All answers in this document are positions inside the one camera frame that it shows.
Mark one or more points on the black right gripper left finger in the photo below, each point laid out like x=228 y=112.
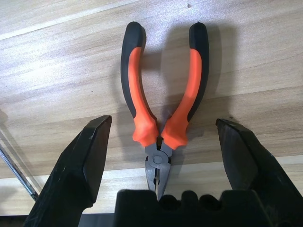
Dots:
x=71 y=170

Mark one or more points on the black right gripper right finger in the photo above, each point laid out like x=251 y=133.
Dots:
x=255 y=165

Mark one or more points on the orange black needle-nose pliers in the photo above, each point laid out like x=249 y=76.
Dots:
x=139 y=94

